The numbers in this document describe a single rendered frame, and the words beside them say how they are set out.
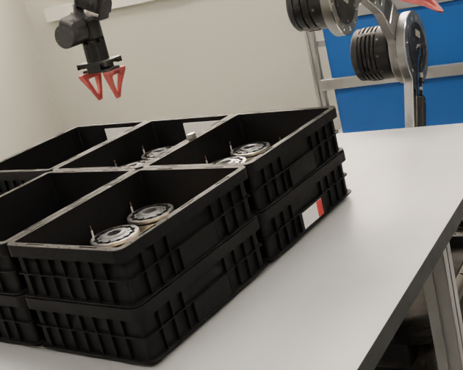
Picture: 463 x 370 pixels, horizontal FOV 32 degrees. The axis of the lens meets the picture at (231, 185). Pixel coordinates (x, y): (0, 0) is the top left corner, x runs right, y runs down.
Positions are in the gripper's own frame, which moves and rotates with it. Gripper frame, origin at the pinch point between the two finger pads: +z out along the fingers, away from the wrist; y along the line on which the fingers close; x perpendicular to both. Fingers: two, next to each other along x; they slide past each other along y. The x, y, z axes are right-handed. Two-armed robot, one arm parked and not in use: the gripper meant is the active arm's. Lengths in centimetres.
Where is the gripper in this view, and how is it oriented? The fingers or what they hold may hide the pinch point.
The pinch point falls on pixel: (108, 95)
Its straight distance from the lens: 204.7
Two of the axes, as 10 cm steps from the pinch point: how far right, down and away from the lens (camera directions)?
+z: 2.3, 9.3, 3.0
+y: 8.1, -0.1, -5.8
